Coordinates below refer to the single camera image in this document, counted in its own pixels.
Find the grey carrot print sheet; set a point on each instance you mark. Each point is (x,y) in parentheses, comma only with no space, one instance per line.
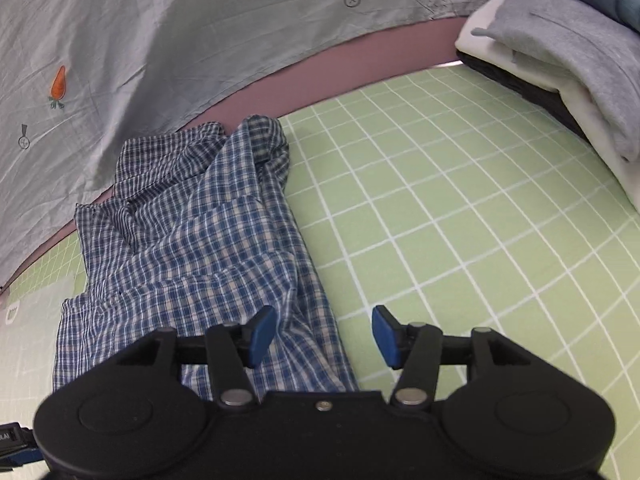
(200,35)

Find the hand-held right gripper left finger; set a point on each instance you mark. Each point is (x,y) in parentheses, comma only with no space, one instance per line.
(262,332)

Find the black flat item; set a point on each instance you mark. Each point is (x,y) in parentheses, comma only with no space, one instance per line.
(525,87)

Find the green grid mat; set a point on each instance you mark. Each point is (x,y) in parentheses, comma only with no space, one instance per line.
(475,235)

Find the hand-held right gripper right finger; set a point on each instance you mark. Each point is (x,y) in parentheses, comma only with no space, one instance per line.
(385,335)

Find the blue plaid shirt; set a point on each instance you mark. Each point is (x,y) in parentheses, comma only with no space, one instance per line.
(200,240)

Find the translucent plastic bag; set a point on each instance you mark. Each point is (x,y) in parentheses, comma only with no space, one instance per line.
(30,360)

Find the pile of folded clothes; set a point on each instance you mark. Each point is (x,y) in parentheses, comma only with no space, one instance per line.
(615,175)

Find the mauve cloth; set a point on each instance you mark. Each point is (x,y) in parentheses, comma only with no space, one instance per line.
(325,75)

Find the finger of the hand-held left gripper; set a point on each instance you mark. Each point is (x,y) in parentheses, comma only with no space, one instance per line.
(22,456)

